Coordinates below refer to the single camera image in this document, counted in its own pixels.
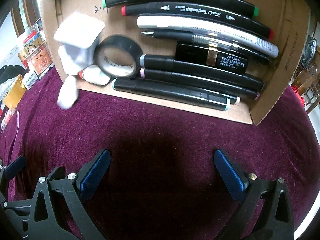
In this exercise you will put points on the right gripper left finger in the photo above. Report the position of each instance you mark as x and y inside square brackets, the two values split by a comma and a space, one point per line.
[75, 188]

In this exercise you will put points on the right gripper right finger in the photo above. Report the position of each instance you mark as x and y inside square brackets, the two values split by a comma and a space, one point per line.
[276, 217]

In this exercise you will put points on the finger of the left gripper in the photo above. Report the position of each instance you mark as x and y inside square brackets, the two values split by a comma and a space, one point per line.
[12, 170]

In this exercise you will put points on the small white dropper bottle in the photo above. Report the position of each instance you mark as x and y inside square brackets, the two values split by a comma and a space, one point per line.
[68, 93]

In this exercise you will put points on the white bottle orange cap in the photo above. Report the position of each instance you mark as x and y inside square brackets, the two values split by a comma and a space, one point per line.
[93, 74]

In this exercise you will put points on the grey-capped black marker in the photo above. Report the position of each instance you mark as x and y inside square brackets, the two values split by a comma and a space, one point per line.
[169, 64]

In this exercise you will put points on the black electrical tape roll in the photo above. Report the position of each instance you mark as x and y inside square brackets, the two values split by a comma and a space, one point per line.
[118, 56]

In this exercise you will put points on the white square box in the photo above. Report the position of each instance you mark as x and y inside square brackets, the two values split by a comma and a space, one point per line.
[79, 35]

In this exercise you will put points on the teal-capped black marker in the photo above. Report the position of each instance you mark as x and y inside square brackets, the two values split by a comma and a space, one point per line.
[172, 92]

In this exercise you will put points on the black gold lipstick tube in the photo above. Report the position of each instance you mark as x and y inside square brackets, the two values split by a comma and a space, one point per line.
[212, 57]

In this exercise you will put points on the white paint marker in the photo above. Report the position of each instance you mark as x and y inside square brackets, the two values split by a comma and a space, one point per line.
[206, 27]

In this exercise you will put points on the red-capped black marker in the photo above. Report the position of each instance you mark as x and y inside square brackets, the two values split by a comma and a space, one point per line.
[198, 11]

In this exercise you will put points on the pink-capped black marker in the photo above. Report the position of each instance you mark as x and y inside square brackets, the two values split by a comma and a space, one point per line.
[199, 82]

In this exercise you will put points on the yellow packing tape roll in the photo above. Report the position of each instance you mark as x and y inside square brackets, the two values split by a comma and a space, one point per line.
[15, 93]

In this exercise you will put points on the small white label box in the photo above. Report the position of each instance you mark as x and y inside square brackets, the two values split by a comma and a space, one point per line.
[29, 79]

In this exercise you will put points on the maroon velvet tablecloth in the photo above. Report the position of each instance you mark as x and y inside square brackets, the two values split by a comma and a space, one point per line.
[162, 183]

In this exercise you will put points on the orange tea tin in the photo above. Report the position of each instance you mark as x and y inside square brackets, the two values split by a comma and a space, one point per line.
[40, 59]

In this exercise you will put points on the cardboard tray box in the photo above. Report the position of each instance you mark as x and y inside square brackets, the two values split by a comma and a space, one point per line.
[289, 19]

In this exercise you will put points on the black ballpoint pen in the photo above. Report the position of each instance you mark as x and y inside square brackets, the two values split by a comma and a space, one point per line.
[222, 43]

